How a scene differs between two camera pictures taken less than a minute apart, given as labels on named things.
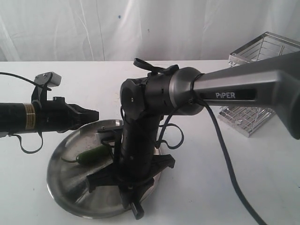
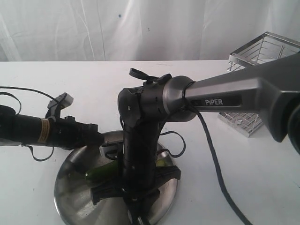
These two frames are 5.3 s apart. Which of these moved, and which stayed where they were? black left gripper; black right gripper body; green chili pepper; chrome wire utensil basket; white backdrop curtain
Moved: green chili pepper; black right gripper body; black left gripper
Stayed: white backdrop curtain; chrome wire utensil basket
